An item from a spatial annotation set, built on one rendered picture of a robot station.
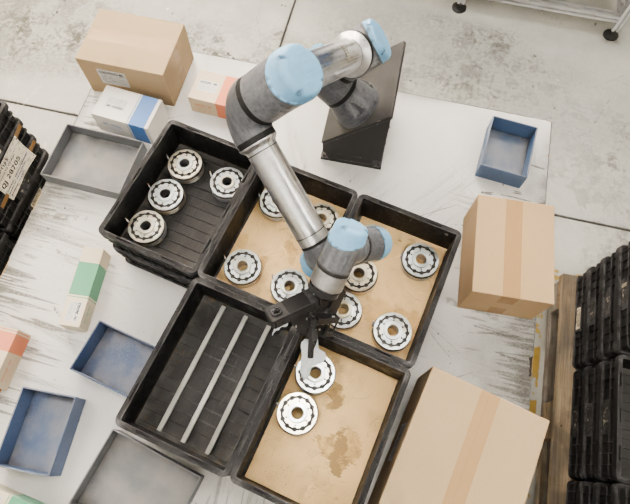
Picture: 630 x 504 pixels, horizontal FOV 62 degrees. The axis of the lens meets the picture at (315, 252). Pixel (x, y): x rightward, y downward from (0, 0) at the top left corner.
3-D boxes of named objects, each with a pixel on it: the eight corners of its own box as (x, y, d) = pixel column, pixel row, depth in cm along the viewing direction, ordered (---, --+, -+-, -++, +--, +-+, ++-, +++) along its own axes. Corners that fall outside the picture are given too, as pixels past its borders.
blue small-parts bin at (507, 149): (486, 127, 182) (493, 115, 175) (530, 139, 180) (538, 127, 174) (474, 175, 175) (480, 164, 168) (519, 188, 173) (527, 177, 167)
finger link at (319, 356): (329, 378, 117) (329, 336, 118) (308, 381, 113) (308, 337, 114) (320, 377, 119) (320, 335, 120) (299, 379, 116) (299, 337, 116)
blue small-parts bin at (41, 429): (34, 389, 148) (22, 386, 142) (86, 399, 147) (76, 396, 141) (7, 465, 141) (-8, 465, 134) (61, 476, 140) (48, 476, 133)
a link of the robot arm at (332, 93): (324, 82, 161) (293, 54, 153) (358, 60, 153) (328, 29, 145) (321, 112, 156) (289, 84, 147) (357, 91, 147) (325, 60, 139)
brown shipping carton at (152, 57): (93, 90, 186) (74, 58, 171) (115, 42, 194) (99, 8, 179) (174, 106, 184) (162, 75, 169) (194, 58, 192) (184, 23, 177)
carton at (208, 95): (192, 110, 183) (187, 96, 176) (204, 83, 188) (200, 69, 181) (236, 121, 182) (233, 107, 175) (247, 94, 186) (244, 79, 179)
